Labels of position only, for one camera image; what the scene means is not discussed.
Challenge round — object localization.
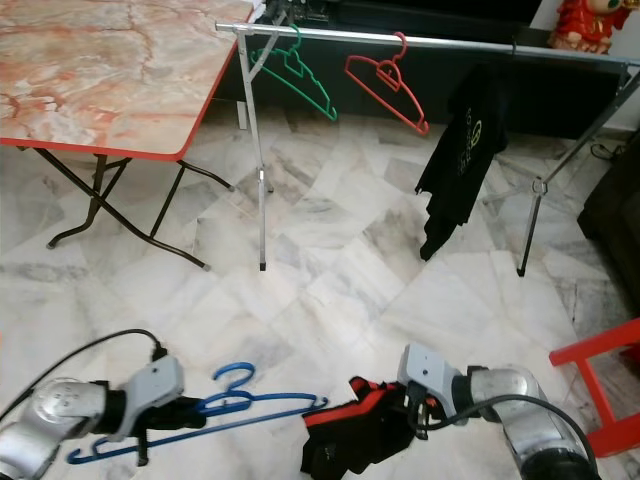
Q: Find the blue plastic hanger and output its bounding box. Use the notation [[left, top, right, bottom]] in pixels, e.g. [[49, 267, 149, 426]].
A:
[[68, 362, 329, 466]]

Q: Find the black garment with red trim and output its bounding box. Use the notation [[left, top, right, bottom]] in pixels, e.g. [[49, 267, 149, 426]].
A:
[[300, 376, 423, 480]]

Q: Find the red plastic hanger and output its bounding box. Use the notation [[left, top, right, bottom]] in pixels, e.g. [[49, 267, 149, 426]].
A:
[[344, 32, 432, 136]]

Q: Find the green plastic hanger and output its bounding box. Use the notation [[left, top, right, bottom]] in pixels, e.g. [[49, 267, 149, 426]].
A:
[[247, 25, 340, 122]]

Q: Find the red plastic stool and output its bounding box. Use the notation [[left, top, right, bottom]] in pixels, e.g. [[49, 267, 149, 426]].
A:
[[550, 317, 640, 459]]

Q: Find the black printed t-shirt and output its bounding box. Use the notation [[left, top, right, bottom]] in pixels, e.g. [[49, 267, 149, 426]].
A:
[[415, 68, 511, 261]]

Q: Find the black TV cabinet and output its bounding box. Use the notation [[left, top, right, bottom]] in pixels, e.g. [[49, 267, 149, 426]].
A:
[[230, 0, 640, 136]]

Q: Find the marble pattern folding table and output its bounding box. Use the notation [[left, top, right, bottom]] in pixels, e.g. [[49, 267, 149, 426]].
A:
[[0, 0, 256, 273]]

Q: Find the silver clothes rack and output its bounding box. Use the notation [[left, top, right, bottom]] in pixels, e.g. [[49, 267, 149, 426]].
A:
[[215, 23, 640, 278]]

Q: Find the red figurine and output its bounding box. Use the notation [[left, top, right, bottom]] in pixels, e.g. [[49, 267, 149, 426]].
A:
[[548, 0, 623, 56]]

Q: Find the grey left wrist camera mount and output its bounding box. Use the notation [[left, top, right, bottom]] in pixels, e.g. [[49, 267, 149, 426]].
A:
[[125, 355, 189, 441]]

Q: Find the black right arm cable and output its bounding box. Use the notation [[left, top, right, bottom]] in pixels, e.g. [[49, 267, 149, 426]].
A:
[[430, 393, 596, 451]]

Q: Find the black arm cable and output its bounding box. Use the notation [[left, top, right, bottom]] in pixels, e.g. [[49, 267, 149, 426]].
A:
[[0, 328, 169, 451], [430, 393, 596, 451]]

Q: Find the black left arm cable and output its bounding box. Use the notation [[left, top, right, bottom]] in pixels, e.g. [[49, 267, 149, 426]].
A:
[[0, 328, 169, 451]]

